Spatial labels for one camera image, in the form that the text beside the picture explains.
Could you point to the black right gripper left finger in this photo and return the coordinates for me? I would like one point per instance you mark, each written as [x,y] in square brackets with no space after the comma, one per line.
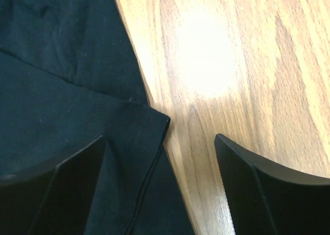
[54,196]

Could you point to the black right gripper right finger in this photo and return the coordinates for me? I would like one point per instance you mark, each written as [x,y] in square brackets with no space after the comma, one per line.
[265,197]

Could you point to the black t-shirt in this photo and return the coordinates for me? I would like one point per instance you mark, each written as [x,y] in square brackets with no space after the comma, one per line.
[69,75]

